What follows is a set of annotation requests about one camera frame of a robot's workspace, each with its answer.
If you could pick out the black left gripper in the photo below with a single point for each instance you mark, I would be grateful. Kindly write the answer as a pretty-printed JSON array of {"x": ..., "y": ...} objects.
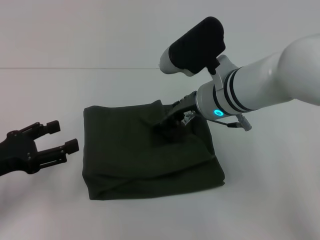
[{"x": 15, "y": 152}]

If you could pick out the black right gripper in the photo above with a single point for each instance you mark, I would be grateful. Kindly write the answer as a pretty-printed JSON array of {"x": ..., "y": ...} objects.
[{"x": 180, "y": 108}]

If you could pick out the dark green t-shirt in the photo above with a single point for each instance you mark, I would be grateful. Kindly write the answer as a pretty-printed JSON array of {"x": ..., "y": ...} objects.
[{"x": 140, "y": 155}]

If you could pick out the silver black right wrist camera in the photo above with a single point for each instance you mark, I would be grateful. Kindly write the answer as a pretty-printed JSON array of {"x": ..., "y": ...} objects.
[{"x": 195, "y": 47}]

